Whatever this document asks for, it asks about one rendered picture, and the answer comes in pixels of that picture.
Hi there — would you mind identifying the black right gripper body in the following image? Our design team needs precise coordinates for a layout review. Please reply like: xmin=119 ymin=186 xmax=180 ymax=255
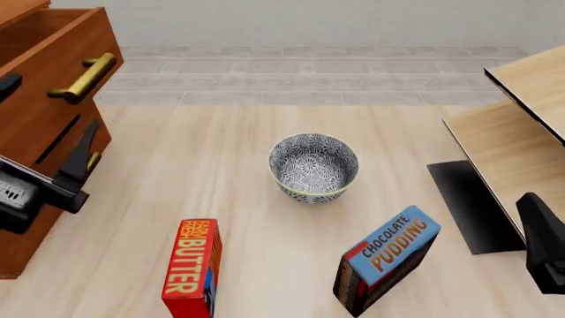
xmin=529 ymin=260 xmax=565 ymax=296

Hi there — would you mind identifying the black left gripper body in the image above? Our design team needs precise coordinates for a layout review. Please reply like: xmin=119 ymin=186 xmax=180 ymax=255
xmin=0 ymin=154 xmax=90 ymax=236

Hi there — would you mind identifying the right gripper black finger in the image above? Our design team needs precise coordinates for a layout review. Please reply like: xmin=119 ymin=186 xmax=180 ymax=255
xmin=516 ymin=191 xmax=565 ymax=267

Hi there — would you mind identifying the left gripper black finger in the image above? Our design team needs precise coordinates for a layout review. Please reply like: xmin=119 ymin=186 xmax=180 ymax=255
xmin=53 ymin=119 xmax=102 ymax=193

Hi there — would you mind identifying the wooden cabinet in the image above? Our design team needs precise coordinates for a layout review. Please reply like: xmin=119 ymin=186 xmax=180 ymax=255
xmin=0 ymin=0 xmax=125 ymax=281

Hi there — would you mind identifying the pale wooden board stand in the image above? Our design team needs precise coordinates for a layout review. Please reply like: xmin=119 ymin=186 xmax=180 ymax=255
xmin=426 ymin=43 xmax=565 ymax=256

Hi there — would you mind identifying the red butter box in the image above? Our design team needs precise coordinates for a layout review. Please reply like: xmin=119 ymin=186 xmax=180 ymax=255
xmin=160 ymin=217 xmax=223 ymax=318

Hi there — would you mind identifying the blue chocolate pudding box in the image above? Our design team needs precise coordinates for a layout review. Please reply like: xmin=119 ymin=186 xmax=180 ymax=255
xmin=331 ymin=204 xmax=443 ymax=318

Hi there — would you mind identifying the blue patterned ceramic bowl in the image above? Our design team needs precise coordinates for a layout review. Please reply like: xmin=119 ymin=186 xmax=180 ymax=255
xmin=268 ymin=132 xmax=361 ymax=204

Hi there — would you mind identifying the wooden drawer with brass handle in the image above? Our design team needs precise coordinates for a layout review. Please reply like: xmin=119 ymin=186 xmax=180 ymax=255
xmin=17 ymin=98 xmax=113 ymax=280
xmin=0 ymin=0 xmax=125 ymax=164

